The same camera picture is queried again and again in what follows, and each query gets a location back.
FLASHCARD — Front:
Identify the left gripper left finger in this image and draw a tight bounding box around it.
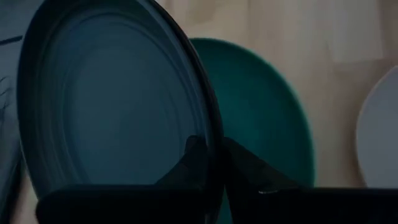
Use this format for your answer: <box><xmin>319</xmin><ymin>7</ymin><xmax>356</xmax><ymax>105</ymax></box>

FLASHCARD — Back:
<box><xmin>154</xmin><ymin>134</ymin><xmax>210</xmax><ymax>188</ymax></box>

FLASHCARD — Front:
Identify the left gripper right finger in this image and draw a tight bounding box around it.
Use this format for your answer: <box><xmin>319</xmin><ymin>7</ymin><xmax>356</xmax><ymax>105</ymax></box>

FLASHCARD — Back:
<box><xmin>221</xmin><ymin>136</ymin><xmax>301</xmax><ymax>193</ymax></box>

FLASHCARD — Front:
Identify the dark blue plastic plate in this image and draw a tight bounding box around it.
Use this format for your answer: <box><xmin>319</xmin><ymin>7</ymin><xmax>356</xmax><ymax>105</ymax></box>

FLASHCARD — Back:
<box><xmin>17</xmin><ymin>0</ymin><xmax>225</xmax><ymax>202</ymax></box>

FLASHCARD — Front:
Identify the white plastic plate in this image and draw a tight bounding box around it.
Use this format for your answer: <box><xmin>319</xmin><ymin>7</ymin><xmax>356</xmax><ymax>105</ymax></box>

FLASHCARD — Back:
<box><xmin>355</xmin><ymin>64</ymin><xmax>398</xmax><ymax>189</ymax></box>

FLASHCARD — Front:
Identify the dark green plastic plate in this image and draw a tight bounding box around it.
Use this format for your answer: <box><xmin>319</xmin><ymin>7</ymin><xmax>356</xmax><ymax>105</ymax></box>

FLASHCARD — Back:
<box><xmin>188</xmin><ymin>37</ymin><xmax>316</xmax><ymax>224</ymax></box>

